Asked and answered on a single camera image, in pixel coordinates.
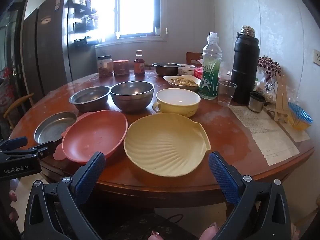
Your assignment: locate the steel plate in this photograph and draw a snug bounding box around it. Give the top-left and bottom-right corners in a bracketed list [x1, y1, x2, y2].
[34, 112, 78, 144]

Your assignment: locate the small steel bowl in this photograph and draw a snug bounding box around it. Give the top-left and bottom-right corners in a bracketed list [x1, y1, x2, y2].
[69, 86, 111, 112]

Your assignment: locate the brown sauce bottle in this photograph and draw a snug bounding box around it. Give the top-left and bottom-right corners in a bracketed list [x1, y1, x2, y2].
[134, 50, 145, 77]

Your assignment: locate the large printed paper sheet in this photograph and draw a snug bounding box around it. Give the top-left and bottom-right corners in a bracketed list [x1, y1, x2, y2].
[229, 105, 300, 166]

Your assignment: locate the yellow bowl with handle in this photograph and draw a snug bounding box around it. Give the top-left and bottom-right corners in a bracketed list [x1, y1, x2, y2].
[152, 88, 201, 118]

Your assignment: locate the steel basin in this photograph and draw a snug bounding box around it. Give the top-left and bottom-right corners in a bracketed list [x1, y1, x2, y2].
[152, 63, 182, 77]

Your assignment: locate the black-lidded plastic jar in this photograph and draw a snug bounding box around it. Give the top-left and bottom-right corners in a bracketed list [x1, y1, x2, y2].
[97, 55, 113, 78]

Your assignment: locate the pink plastic plate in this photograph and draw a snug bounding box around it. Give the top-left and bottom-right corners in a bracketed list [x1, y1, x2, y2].
[53, 110, 128, 165]

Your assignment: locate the grey refrigerator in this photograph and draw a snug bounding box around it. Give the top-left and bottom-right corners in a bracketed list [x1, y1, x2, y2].
[21, 0, 98, 98]

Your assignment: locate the brown wooden chair back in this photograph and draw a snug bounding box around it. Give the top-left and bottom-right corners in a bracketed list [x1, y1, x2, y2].
[186, 52, 203, 65]

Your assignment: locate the large steel bowl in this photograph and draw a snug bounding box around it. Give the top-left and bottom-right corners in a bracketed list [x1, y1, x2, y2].
[110, 81, 155, 112]

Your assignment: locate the stack of blue cupcake liners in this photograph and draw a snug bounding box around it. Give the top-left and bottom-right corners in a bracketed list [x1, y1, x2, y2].
[287, 102, 313, 130]

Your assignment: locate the person's right hand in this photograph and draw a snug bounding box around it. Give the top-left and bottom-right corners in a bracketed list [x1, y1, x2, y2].
[149, 222, 220, 240]

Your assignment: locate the wooden phone stand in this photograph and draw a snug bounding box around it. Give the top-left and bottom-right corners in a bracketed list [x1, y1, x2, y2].
[269, 74, 290, 123]

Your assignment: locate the red-lidded jar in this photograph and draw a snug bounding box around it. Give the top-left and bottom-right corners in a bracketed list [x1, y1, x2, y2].
[113, 59, 130, 77]

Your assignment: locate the green drink bottle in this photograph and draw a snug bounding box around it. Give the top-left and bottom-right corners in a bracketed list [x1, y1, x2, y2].
[199, 32, 223, 100]

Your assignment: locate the yellow shell-shaped plate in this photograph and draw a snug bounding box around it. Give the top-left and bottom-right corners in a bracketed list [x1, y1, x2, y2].
[124, 113, 211, 177]

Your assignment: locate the light wooden chair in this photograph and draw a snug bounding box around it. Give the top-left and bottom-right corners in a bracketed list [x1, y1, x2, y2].
[3, 93, 34, 124]

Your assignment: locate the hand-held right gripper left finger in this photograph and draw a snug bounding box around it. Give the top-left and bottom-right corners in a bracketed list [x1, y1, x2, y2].
[24, 151, 107, 240]

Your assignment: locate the clear plastic cup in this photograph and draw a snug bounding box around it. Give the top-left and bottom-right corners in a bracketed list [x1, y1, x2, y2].
[217, 80, 237, 107]

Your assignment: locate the steel thermos lid cup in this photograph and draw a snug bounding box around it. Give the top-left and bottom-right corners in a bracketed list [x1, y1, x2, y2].
[248, 92, 266, 112]

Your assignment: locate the small paper sheet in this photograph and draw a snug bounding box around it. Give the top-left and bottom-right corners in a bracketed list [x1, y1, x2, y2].
[282, 122, 310, 143]

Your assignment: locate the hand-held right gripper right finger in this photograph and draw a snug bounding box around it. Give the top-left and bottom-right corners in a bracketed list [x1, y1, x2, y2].
[208, 151, 293, 240]

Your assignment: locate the dark red flower bouquet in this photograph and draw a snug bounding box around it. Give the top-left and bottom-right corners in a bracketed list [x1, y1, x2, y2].
[257, 56, 282, 77]

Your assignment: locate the window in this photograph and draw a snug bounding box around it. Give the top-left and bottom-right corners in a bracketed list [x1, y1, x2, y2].
[87, 0, 167, 43]

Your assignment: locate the person's left hand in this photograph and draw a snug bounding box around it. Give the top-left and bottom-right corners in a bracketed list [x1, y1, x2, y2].
[8, 190, 20, 223]

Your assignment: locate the white ceramic bowl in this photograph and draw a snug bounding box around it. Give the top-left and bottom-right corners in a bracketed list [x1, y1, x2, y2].
[178, 64, 196, 76]

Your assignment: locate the red floral cloth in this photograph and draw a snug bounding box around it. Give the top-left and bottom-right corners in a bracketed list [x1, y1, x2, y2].
[0, 67, 19, 113]

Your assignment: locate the white dish of food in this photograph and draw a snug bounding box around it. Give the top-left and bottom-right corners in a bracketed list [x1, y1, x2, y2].
[163, 75, 202, 92]

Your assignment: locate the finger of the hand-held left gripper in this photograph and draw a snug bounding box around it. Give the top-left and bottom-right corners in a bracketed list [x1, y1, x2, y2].
[0, 137, 28, 151]
[27, 140, 61, 159]

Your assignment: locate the black thermos flask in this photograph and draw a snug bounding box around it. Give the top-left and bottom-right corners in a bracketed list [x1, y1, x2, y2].
[231, 26, 260, 105]

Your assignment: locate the clear plastic bag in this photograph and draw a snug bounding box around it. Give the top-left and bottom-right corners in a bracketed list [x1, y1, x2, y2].
[255, 75, 278, 103]

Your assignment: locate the red tissue packet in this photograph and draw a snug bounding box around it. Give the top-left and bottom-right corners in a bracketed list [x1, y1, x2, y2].
[194, 66, 208, 80]

